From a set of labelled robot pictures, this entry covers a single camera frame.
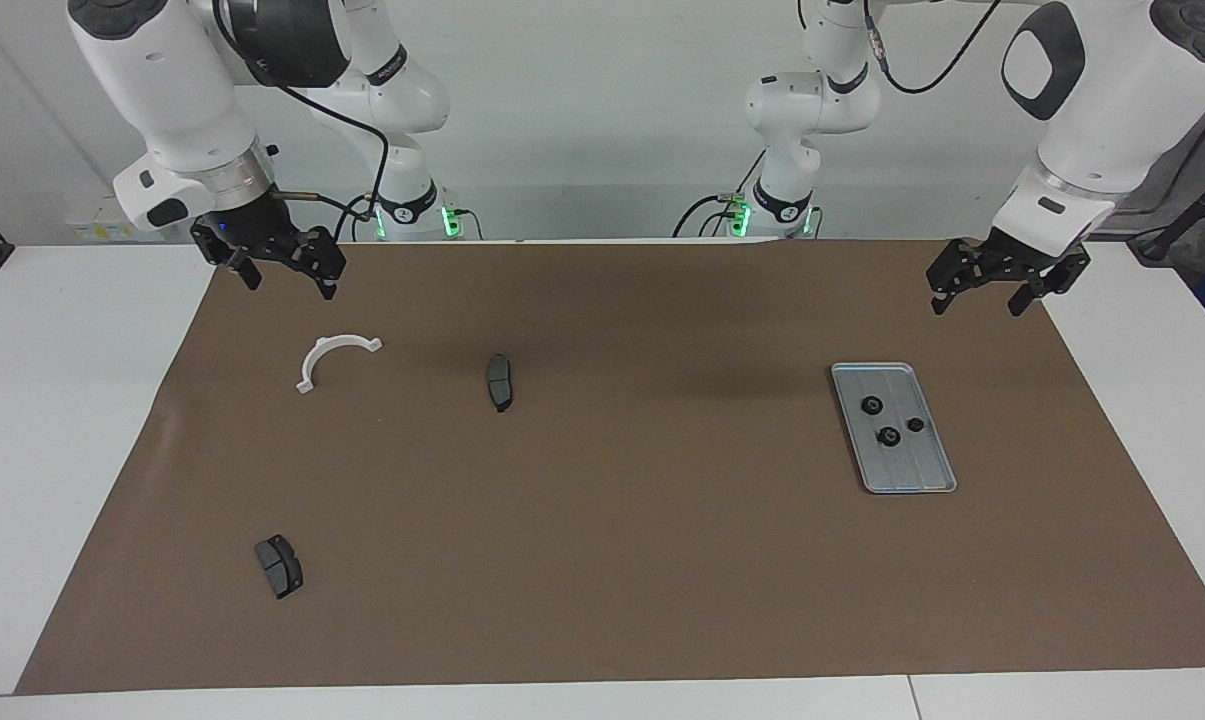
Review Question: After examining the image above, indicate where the white curved plastic bracket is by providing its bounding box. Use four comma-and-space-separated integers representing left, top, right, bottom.
296, 333, 384, 394

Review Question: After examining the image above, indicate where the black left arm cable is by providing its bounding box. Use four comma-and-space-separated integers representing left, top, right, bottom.
862, 0, 1003, 96

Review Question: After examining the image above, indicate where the white cardboard box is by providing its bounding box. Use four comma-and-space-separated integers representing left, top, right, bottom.
65, 205, 128, 244

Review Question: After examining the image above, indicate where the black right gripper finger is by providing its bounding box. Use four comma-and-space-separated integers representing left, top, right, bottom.
220, 245, 263, 292
297, 228, 349, 301

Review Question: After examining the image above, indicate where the silver metal tray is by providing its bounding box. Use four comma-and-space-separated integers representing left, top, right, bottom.
830, 362, 958, 495

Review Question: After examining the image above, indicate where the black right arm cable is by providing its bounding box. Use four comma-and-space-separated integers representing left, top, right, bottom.
212, 0, 393, 241

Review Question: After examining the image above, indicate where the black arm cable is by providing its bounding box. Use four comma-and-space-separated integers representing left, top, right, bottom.
862, 0, 1003, 96
212, 0, 393, 241

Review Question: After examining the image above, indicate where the short grey brake pad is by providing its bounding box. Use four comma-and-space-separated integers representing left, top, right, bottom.
254, 535, 305, 601

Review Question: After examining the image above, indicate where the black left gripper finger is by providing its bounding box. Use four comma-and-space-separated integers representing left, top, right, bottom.
927, 240, 985, 317
1007, 262, 1068, 318

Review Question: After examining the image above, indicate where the brown table mat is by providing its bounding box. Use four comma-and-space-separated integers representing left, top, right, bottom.
14, 238, 1205, 696

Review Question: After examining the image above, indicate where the black stand base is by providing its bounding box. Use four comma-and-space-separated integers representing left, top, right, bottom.
1127, 160, 1205, 266

